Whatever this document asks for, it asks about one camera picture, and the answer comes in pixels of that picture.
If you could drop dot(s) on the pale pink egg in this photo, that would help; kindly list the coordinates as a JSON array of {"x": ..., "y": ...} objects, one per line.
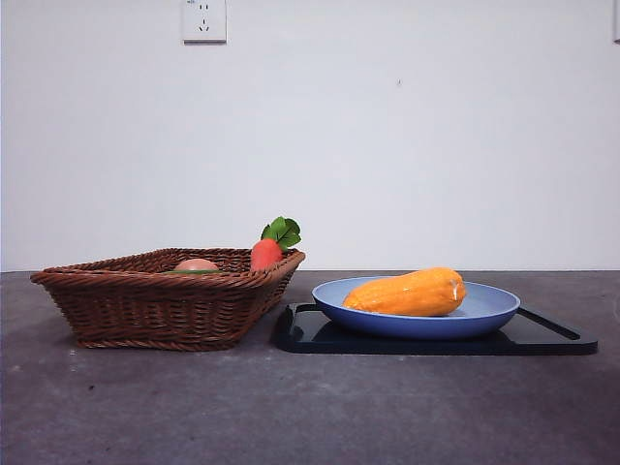
[{"x": 197, "y": 265}]

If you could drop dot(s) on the blue round plate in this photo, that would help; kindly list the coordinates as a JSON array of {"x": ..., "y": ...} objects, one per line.
[{"x": 412, "y": 327}]

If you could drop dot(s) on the black rectangular tray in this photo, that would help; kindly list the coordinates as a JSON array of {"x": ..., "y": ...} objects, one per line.
[{"x": 436, "y": 346}]

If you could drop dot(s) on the brown wicker basket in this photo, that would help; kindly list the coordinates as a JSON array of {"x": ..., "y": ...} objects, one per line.
[{"x": 145, "y": 310}]

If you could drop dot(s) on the orange carrot with green leaves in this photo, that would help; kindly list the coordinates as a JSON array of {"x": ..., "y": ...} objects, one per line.
[{"x": 265, "y": 254}]

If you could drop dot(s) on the white wall socket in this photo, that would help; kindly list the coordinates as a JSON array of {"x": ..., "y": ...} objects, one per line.
[{"x": 205, "y": 21}]

